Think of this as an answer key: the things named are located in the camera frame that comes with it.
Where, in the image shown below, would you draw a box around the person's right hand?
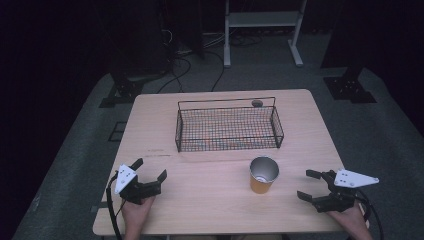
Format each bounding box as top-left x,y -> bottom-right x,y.
326,201 -> 374,240

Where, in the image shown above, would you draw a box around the white metal stand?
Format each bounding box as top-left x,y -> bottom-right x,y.
223,0 -> 308,69

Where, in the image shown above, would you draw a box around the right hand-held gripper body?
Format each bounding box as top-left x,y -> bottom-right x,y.
311,168 -> 380,214

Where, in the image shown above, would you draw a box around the person's left hand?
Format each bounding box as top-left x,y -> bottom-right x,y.
121,195 -> 156,239

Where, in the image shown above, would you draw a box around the black cable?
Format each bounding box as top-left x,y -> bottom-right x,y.
353,188 -> 385,240
105,171 -> 125,240

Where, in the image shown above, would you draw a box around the metal cup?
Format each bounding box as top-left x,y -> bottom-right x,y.
249,156 -> 280,195

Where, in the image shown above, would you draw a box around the black floor cables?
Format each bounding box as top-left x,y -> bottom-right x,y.
156,28 -> 264,94

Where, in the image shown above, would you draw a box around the black stand base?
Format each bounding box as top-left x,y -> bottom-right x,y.
323,66 -> 378,104
98,71 -> 161,109

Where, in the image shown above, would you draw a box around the black wire basket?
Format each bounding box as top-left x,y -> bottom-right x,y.
174,96 -> 285,153

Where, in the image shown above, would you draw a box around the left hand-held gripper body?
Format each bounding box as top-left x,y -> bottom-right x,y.
114,163 -> 163,206

